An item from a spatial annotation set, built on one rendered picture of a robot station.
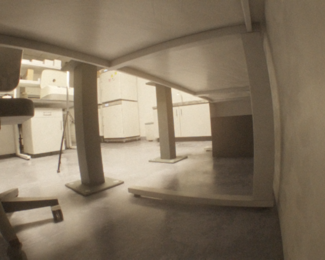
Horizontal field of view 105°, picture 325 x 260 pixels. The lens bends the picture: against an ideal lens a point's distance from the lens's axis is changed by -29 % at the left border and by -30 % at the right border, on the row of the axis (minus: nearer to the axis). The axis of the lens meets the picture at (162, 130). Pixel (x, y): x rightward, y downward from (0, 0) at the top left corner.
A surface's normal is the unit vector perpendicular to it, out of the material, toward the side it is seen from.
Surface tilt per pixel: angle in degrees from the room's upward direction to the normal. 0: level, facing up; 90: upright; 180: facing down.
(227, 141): 90
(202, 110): 90
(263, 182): 90
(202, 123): 90
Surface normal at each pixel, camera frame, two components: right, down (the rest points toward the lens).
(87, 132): 0.81, -0.04
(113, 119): -0.48, 0.06
